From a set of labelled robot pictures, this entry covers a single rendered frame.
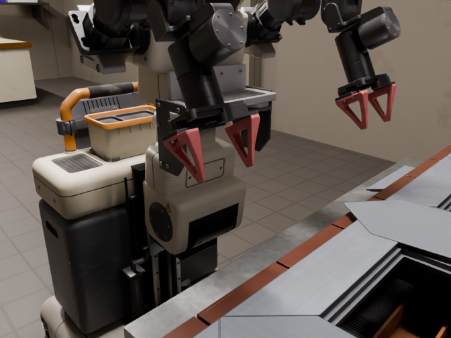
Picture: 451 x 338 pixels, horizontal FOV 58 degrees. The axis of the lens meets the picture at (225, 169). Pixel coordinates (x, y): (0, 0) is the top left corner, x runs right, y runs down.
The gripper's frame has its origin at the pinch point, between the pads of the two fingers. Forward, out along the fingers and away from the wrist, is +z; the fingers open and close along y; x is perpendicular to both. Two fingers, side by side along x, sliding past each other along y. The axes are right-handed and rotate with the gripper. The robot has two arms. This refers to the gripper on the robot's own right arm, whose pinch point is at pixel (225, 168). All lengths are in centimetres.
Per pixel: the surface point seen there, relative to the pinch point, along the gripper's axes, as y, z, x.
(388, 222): 30.1, 18.9, -3.9
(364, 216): 29.2, 16.9, 0.1
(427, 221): 36.1, 21.0, -8.0
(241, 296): -3.3, 18.6, 1.2
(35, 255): 12, 14, 193
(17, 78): 124, -199, 527
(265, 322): -6.3, 20.2, -6.3
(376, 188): 71, 20, 23
